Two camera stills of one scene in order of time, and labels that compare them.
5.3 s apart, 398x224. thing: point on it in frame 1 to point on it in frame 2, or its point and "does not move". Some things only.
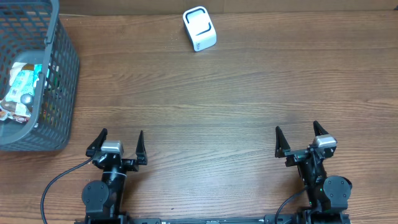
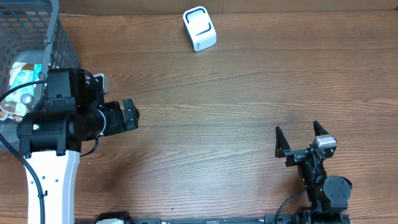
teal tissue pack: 37,69 does not move
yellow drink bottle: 27,99 does not move
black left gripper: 132,164 to 117,123
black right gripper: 296,155 does not move
